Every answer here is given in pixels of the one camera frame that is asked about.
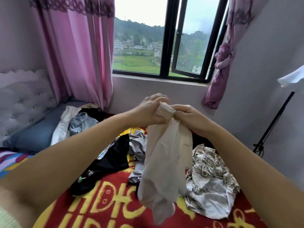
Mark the person's left hand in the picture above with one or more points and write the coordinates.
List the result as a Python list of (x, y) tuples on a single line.
[(148, 111)]

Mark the person's right hand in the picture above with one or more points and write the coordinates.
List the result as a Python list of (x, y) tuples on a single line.
[(192, 120)]

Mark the pile of mixed clothes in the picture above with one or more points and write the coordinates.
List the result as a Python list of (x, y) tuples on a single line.
[(209, 182)]

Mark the black printed t-shirt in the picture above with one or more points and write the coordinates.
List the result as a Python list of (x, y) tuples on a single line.
[(104, 166)]

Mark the person's left forearm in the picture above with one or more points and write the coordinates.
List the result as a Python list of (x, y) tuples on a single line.
[(61, 163)]

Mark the person's right forearm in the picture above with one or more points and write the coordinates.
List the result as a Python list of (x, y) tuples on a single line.
[(261, 173)]

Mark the white bed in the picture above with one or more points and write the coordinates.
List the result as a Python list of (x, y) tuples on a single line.
[(28, 140)]

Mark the black framed window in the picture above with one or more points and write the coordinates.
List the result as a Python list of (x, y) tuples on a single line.
[(142, 45)]

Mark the tied pink curtain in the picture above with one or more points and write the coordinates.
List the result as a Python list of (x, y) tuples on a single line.
[(228, 54)]

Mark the wide pink curtain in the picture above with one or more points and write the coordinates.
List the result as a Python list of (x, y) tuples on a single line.
[(80, 49)]

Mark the red bedsheet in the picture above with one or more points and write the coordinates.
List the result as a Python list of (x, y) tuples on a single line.
[(109, 206)]

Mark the grey pillow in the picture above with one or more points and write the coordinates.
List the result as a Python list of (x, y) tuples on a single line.
[(33, 135)]

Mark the white tufted headboard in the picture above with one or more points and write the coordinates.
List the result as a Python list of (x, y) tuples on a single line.
[(23, 99)]

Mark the colourful patterned pillow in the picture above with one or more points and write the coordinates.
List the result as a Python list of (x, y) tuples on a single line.
[(12, 161)]

